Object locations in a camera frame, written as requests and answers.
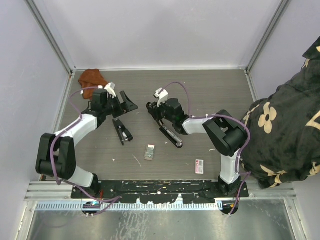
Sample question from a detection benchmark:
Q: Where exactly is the orange-brown cloth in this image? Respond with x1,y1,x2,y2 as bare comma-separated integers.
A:
78,69,109,89

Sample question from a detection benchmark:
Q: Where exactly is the red white staple box sleeve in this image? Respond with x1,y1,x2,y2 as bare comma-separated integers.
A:
195,159,204,175

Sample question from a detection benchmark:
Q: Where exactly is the aluminium front rail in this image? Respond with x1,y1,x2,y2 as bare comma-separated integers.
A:
24,181,76,202

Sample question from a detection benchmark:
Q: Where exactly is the aluminium frame post right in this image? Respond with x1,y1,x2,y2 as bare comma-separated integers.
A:
245,0,291,74

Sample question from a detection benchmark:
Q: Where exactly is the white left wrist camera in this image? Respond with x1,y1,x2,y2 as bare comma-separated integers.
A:
104,82,117,98

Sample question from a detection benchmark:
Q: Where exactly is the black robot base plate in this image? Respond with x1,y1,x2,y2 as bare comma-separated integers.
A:
71,179,250,205

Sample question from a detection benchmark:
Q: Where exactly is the black stapler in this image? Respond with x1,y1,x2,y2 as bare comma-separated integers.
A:
112,118,134,145
146,101,184,149

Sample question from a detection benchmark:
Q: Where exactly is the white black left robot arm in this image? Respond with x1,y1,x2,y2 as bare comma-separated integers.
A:
35,88,139,198

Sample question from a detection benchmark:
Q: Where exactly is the black floral fleece garment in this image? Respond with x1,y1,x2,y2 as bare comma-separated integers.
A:
240,40,320,189

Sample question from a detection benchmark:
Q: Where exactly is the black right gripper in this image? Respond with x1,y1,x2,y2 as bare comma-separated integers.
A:
148,97,175,124

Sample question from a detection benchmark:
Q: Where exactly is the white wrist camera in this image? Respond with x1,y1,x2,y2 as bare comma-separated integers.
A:
154,88,169,107
104,82,117,98

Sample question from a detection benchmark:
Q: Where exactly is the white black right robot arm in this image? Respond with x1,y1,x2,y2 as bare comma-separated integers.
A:
146,98,250,197

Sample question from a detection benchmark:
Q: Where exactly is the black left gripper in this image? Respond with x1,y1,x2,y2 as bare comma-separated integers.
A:
103,91,138,119

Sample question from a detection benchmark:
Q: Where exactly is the aluminium frame post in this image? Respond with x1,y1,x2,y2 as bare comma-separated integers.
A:
245,0,291,74
24,0,77,75

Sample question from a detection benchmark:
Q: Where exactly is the perforated cable duct strip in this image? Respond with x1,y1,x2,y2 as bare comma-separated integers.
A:
35,201,223,212

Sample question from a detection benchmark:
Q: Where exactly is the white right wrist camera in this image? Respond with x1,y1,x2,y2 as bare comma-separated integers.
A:
154,88,169,107

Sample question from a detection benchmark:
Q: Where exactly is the aluminium frame post left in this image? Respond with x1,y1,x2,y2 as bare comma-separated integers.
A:
24,0,77,75

